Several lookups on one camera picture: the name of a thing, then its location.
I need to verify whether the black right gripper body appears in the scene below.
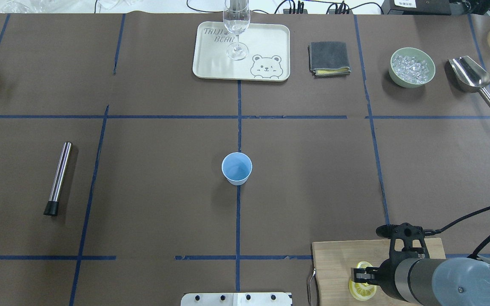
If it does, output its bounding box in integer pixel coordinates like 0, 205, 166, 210
370, 260, 399, 298

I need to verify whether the yellow lemon slice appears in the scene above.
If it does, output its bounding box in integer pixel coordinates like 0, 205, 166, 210
348, 277, 377, 301

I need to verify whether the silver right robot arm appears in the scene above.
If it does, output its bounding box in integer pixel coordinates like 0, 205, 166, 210
351, 256, 490, 306

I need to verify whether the light blue paper cup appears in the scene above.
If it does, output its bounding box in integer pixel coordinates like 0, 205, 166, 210
221, 152, 253, 186

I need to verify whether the bamboo cutting board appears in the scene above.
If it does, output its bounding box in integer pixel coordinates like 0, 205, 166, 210
311, 238, 446, 306

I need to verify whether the green bowl of ice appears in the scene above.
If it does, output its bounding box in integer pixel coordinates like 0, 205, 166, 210
388, 47, 436, 88

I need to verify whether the steel ice scoop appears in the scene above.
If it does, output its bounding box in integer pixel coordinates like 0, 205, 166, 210
447, 56, 490, 108

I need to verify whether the folded grey cloth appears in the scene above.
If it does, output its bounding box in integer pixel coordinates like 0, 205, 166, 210
308, 41, 351, 77

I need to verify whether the cream bear tray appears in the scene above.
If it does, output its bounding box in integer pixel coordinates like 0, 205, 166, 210
192, 21, 291, 82

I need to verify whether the black power strip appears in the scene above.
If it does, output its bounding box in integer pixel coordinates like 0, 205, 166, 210
274, 0, 349, 15

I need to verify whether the clear wine glass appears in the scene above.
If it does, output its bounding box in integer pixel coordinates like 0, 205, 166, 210
223, 0, 251, 61

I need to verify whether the steel muddler black tip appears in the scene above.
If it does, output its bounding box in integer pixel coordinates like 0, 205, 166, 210
43, 142, 73, 216

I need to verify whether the crumpled clear plastic bag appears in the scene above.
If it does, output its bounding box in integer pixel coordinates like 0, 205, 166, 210
0, 0, 101, 14

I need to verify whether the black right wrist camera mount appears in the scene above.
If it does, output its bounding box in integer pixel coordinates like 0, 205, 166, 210
376, 223, 430, 263

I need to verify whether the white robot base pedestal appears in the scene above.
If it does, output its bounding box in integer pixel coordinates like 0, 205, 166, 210
180, 292, 293, 306

